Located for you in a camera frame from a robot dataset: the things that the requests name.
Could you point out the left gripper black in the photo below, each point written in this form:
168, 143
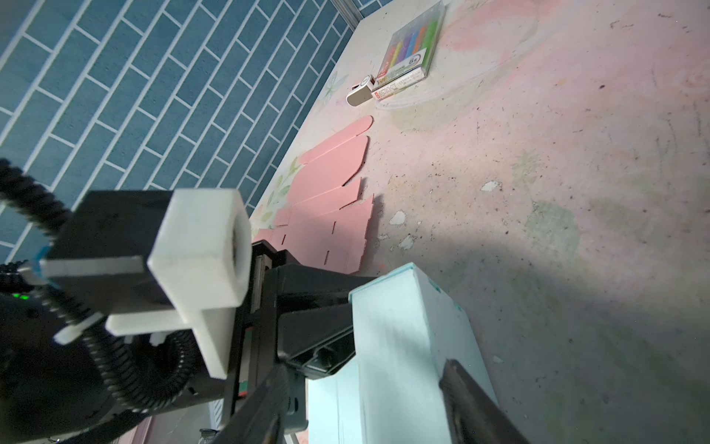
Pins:
95, 390

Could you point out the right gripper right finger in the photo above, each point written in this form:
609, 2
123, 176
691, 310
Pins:
473, 417

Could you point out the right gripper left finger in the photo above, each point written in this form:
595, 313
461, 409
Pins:
261, 418

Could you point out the light blue paper box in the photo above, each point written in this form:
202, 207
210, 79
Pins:
405, 329

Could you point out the pink flat paper box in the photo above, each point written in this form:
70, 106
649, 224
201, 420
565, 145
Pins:
325, 219

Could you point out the clear highlighter marker pack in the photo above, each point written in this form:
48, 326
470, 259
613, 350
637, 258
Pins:
410, 52

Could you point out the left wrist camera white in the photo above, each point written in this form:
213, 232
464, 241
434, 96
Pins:
158, 261

